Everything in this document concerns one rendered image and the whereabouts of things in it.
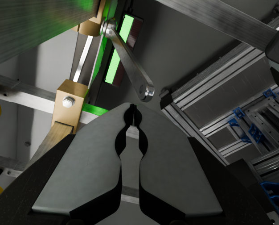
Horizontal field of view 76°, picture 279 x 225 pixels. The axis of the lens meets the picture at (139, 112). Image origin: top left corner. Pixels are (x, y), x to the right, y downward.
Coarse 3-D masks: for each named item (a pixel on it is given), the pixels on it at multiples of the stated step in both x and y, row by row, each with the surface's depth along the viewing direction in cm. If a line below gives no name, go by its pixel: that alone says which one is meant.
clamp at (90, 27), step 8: (104, 0) 22; (104, 8) 22; (96, 16) 23; (104, 16) 24; (80, 24) 23; (88, 24) 23; (96, 24) 24; (80, 32) 24; (88, 32) 24; (96, 32) 25
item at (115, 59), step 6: (126, 18) 38; (132, 18) 38; (126, 24) 38; (126, 30) 39; (126, 36) 40; (114, 54) 42; (114, 60) 43; (114, 66) 43; (108, 72) 44; (114, 72) 44; (108, 78) 45
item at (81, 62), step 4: (88, 36) 39; (88, 40) 40; (88, 44) 40; (84, 48) 41; (88, 48) 41; (84, 52) 41; (84, 56) 42; (80, 60) 42; (84, 60) 42; (80, 64) 43; (80, 68) 43; (76, 72) 44; (80, 72) 44; (76, 76) 44; (72, 80) 45; (76, 80) 45
